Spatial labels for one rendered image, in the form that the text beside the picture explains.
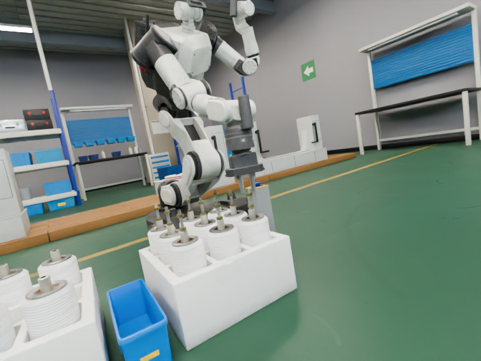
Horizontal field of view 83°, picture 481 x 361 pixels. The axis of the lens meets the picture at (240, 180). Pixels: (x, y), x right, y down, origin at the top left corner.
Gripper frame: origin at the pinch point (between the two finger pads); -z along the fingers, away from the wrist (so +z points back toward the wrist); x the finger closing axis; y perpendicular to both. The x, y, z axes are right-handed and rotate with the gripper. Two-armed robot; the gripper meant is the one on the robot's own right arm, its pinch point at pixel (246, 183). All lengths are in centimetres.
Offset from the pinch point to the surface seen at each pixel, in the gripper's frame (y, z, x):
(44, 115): -431, 117, 200
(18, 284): 1, -14, 67
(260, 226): 4.7, -13.6, -0.9
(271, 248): 7.4, -20.1, -2.3
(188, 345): 16.8, -35.3, 26.7
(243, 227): 2.2, -13.2, 4.2
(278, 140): -637, 17, -285
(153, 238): -11.3, -13.7, 32.5
